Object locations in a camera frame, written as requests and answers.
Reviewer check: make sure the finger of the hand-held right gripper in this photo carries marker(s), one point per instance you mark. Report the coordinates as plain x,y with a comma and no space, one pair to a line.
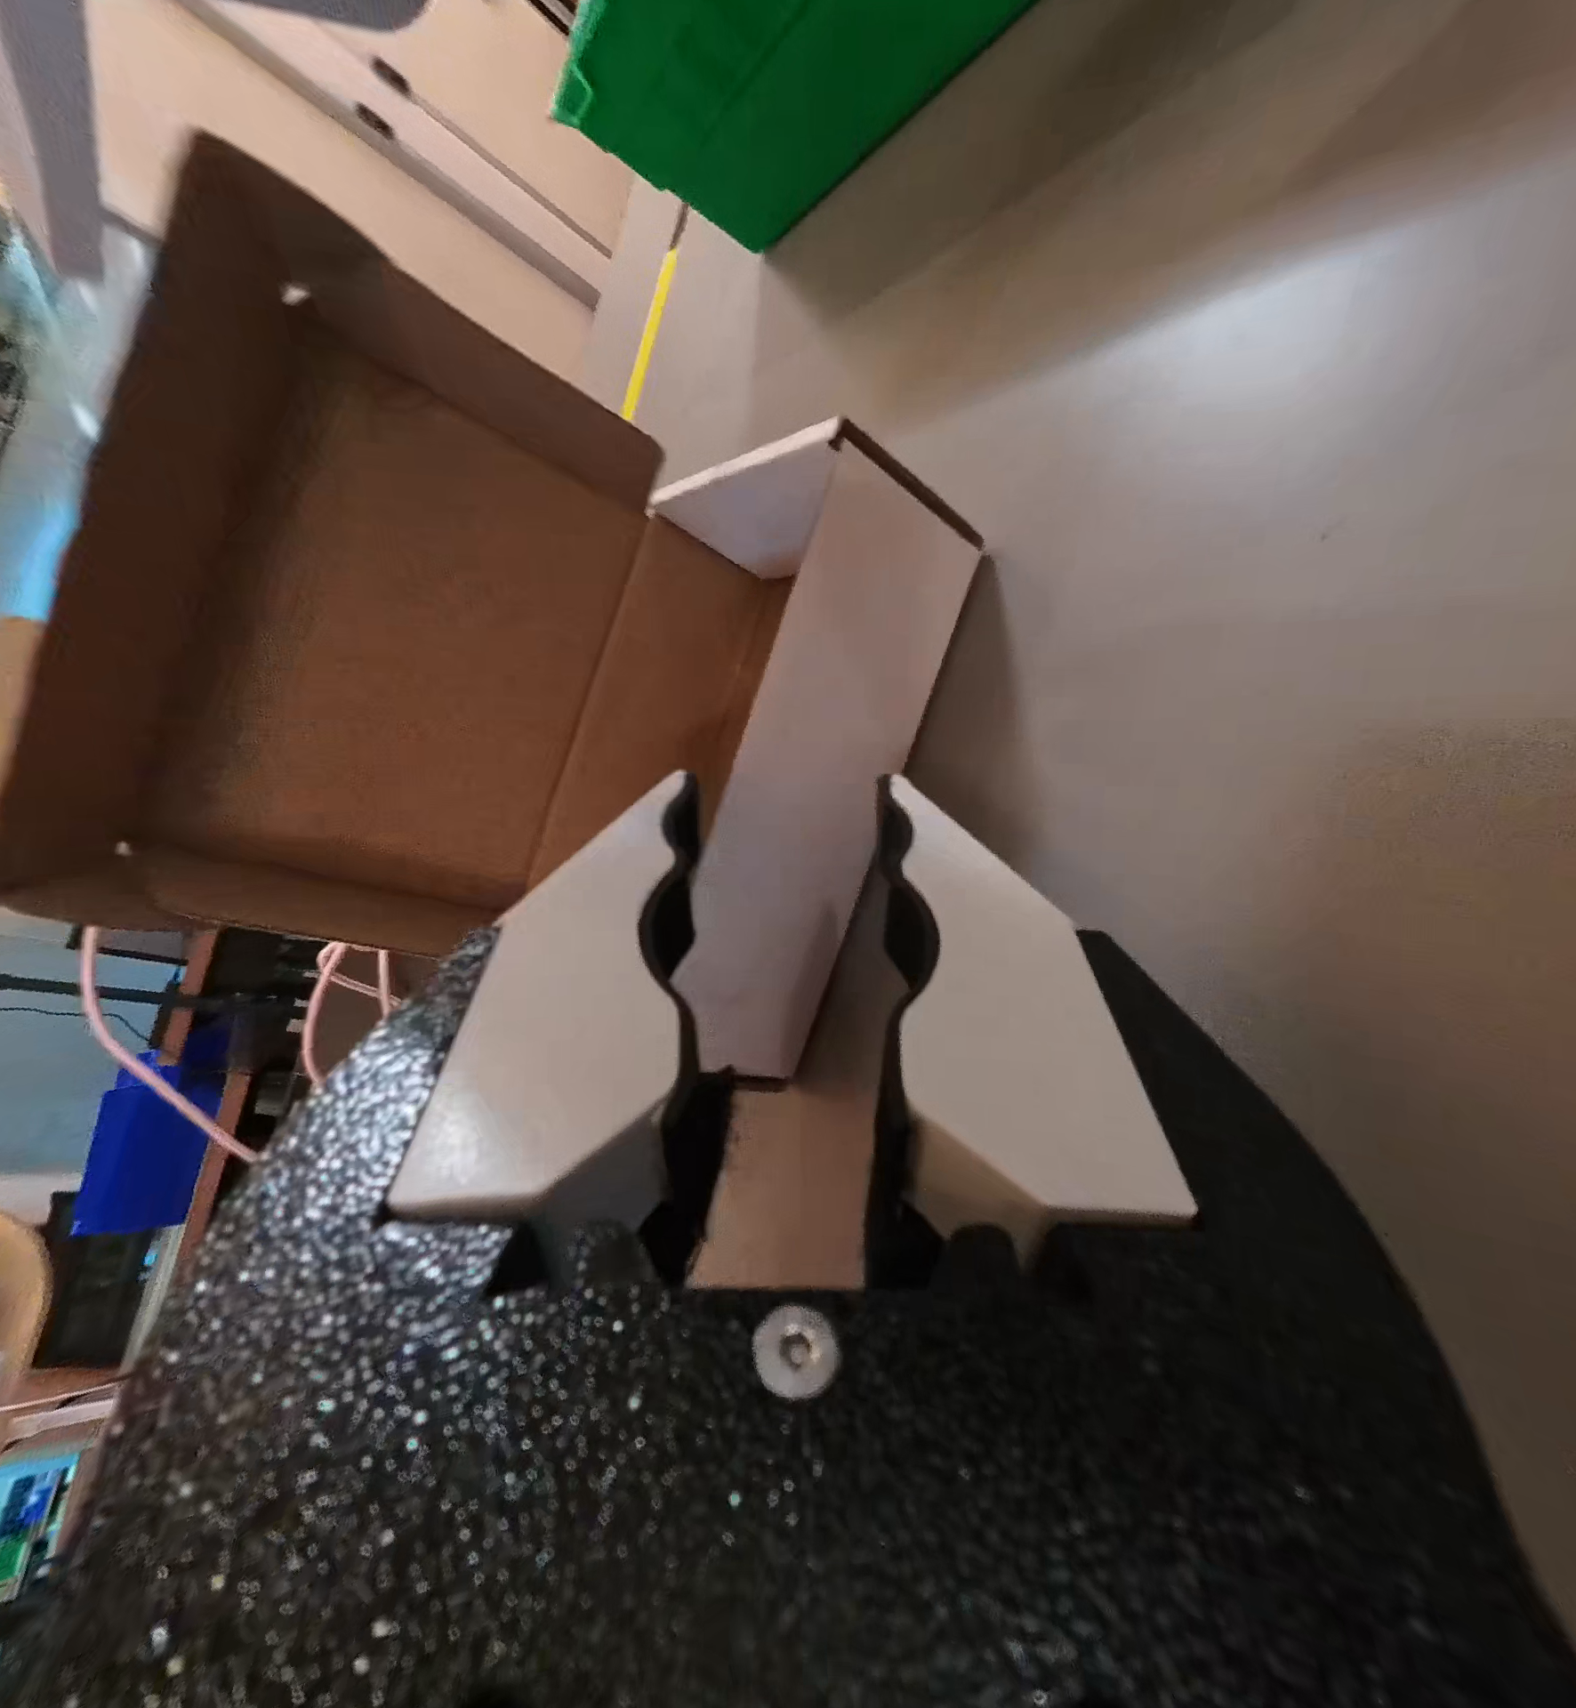
43,136

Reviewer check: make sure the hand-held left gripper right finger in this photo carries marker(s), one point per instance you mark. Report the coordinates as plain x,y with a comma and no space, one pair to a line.
1013,1070

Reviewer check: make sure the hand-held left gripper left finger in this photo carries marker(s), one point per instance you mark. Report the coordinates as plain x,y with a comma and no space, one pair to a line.
550,1070

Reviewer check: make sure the white cardboard mailer box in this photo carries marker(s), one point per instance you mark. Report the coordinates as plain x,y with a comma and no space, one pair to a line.
404,642

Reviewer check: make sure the green plastic bin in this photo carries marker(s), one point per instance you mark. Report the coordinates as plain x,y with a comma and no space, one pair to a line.
790,93

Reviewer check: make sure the white door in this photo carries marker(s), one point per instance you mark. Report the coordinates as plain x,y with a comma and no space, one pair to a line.
319,78
494,136

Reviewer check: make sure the blue plastic bin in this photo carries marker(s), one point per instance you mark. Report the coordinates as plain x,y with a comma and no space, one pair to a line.
134,1178

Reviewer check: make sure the computer monitor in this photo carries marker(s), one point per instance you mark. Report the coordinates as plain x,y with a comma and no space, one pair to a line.
27,1532

